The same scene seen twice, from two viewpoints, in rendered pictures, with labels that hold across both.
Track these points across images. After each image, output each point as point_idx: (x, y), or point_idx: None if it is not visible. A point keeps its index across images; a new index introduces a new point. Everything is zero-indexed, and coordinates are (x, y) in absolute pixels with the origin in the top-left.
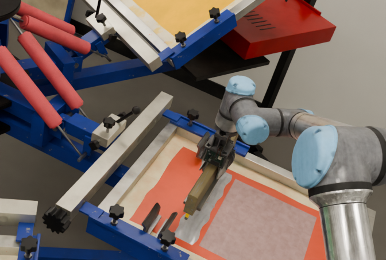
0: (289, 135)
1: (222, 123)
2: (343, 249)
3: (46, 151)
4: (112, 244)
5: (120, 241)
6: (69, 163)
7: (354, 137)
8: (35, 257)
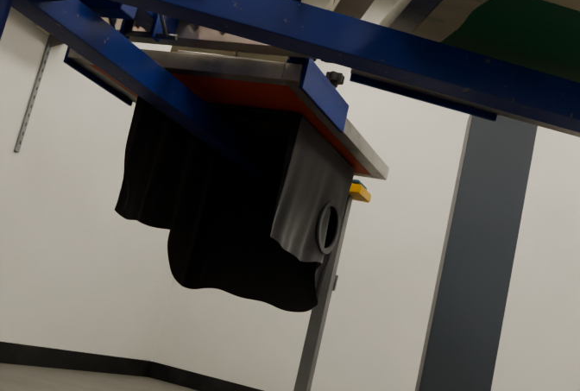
0: None
1: None
2: None
3: (98, 46)
4: (317, 98)
5: (322, 91)
6: (124, 66)
7: None
8: None
